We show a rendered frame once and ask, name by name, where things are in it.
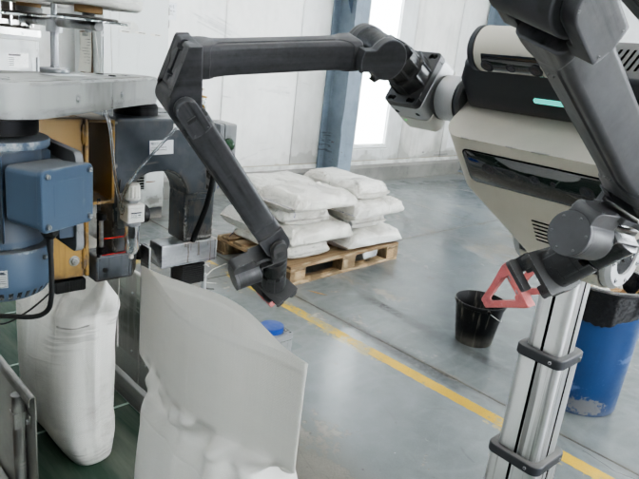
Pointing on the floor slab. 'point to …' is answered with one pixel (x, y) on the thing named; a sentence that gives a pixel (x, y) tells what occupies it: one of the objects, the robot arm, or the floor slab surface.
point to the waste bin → (605, 349)
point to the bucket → (475, 318)
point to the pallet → (344, 261)
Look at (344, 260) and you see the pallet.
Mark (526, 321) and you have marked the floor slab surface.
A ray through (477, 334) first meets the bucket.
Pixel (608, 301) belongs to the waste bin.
